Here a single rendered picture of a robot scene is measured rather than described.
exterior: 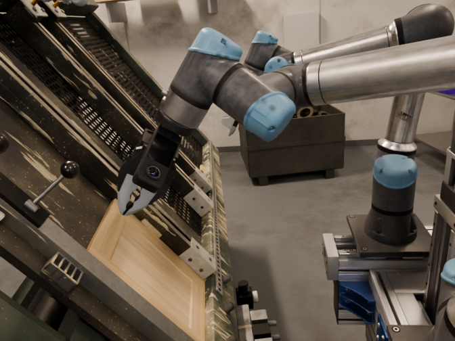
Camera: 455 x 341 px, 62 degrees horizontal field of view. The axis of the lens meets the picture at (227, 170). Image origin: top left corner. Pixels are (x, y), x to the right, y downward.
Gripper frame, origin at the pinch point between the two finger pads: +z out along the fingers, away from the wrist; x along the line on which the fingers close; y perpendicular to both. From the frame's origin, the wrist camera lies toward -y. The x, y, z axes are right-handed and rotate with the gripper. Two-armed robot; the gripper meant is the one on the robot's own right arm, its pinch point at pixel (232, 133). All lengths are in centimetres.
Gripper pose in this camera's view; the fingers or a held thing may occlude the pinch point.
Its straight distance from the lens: 134.5
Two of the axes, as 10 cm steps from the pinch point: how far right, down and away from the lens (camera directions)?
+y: -9.2, -3.9, -0.4
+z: -3.8, 8.4, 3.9
